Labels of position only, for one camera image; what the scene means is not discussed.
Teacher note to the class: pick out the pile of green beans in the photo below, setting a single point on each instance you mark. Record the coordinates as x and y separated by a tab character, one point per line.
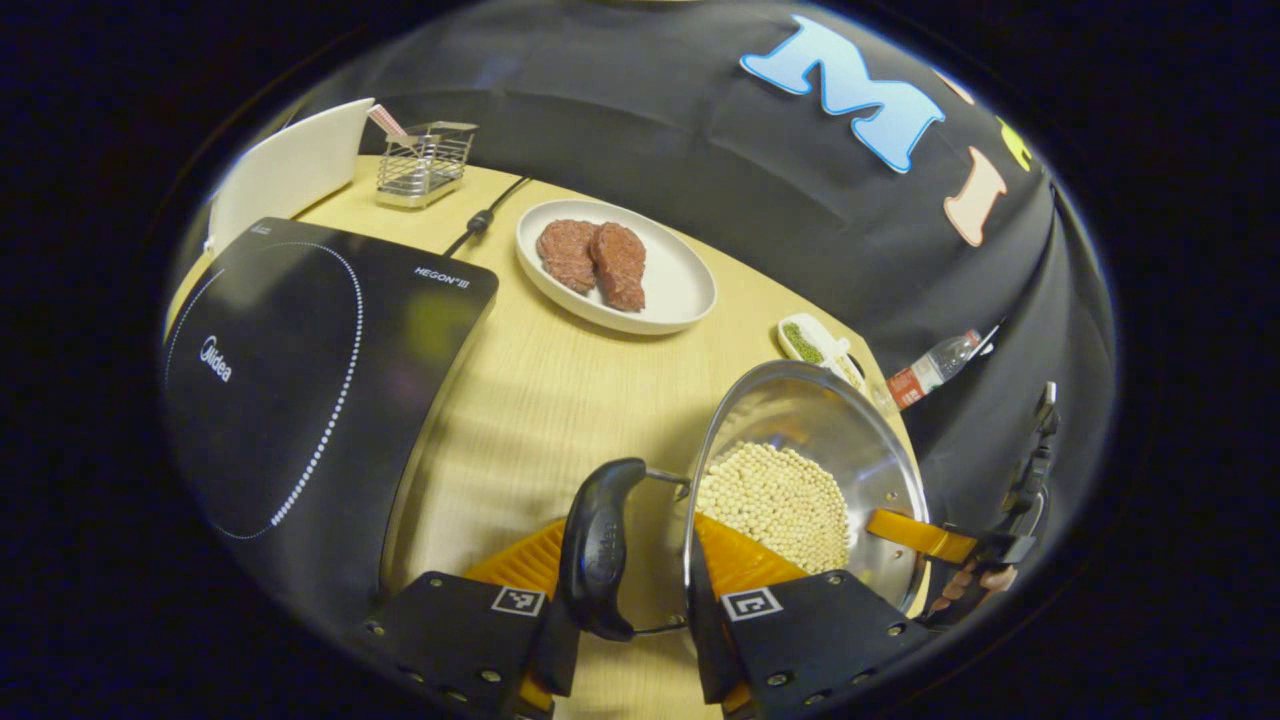
802	343

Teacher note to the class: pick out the pile of pale beans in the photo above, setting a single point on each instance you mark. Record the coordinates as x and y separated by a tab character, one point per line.
852	370

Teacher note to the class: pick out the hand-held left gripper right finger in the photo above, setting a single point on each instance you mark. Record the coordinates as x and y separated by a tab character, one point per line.
710	650

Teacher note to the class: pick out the black induction cooktop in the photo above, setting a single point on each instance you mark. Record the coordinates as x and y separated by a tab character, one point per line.
300	400

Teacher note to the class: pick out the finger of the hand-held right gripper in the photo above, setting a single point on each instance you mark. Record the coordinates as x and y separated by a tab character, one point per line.
920	532

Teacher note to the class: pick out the pile of soybeans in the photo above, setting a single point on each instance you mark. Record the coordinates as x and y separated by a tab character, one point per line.
775	505

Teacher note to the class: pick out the white round plate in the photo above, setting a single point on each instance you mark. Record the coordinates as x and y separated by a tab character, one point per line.
680	280

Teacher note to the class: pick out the clear plastic water bottle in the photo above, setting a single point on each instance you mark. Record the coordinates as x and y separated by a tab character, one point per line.
930	372

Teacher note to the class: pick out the pink striped straw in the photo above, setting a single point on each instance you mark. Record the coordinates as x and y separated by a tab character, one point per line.
387	121

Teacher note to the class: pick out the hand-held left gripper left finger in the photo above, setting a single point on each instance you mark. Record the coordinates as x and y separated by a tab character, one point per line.
552	655

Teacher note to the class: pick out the white divided dish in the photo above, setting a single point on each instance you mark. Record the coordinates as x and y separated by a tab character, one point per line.
830	345

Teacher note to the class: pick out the white toaster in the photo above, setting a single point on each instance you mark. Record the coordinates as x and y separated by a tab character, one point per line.
290	170

